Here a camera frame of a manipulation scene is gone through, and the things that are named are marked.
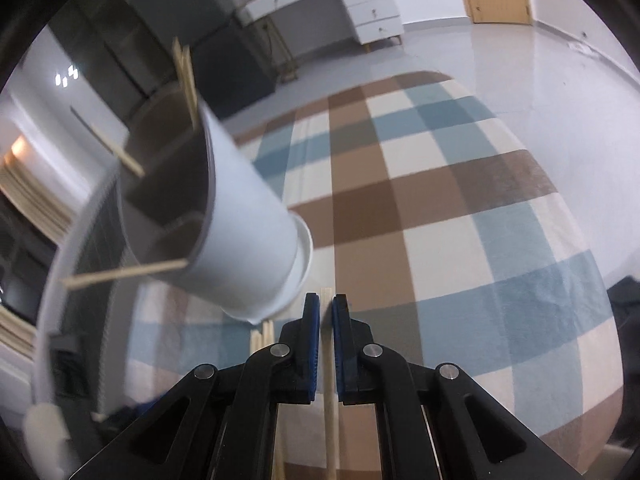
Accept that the white dressing table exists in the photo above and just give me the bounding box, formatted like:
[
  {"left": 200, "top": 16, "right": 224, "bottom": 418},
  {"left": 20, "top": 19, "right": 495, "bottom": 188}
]
[{"left": 235, "top": 0, "right": 405, "bottom": 83}]

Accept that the white grey utensil holder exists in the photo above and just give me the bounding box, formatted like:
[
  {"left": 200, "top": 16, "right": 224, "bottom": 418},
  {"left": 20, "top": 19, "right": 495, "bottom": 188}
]
[{"left": 117, "top": 82, "right": 315, "bottom": 325}]

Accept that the beige curtain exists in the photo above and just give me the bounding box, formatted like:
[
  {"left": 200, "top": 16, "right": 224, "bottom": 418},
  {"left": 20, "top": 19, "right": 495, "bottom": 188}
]
[{"left": 0, "top": 157, "right": 71, "bottom": 241}]

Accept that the dark glass cabinet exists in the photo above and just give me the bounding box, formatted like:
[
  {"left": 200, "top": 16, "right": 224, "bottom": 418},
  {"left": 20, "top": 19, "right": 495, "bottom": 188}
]
[{"left": 45, "top": 0, "right": 161, "bottom": 111}]

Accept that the grey bed frame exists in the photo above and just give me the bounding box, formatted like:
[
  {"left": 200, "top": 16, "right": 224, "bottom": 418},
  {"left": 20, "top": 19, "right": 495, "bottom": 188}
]
[{"left": 31, "top": 160, "right": 122, "bottom": 411}]

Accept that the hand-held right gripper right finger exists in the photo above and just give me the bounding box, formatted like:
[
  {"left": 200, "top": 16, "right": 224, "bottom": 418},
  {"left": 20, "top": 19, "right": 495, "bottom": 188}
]
[{"left": 331, "top": 294, "right": 586, "bottom": 480}]

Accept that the dark window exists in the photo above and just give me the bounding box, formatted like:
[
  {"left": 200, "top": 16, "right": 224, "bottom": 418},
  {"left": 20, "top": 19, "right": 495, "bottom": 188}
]
[{"left": 0, "top": 195, "right": 56, "bottom": 321}]

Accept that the plaid mat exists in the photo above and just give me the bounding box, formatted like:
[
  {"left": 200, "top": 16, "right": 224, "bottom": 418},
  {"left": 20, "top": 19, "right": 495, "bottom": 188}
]
[{"left": 122, "top": 70, "right": 626, "bottom": 480}]

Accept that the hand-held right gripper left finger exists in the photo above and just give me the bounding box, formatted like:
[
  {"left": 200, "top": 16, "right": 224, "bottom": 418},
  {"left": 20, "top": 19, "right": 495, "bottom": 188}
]
[{"left": 67, "top": 294, "right": 321, "bottom": 480}]

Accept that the pile of chopsticks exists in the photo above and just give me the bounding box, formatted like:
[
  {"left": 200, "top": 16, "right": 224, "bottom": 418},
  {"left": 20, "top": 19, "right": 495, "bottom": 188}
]
[{"left": 248, "top": 317, "right": 287, "bottom": 480}]

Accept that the dark grey refrigerator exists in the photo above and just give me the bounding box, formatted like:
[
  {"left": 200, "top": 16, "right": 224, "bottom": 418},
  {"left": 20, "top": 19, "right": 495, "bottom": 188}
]
[{"left": 127, "top": 0, "right": 278, "bottom": 106}]

